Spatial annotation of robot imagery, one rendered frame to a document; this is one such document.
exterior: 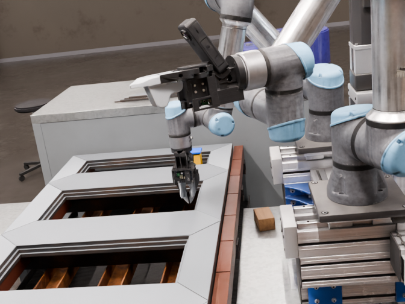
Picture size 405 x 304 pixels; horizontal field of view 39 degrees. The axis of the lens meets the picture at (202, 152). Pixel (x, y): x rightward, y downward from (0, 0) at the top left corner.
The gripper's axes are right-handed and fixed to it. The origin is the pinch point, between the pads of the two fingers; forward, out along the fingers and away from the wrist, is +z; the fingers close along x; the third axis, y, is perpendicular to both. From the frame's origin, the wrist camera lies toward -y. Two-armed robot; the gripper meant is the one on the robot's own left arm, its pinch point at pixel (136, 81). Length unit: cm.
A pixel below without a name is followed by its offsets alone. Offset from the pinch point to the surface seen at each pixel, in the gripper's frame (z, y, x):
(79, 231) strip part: 7, 49, 84
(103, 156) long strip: -18, 40, 155
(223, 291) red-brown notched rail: -20, 59, 31
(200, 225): -28, 52, 64
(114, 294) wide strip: 6, 55, 41
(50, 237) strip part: 16, 49, 85
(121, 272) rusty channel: -4, 67, 83
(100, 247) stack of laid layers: 3, 53, 73
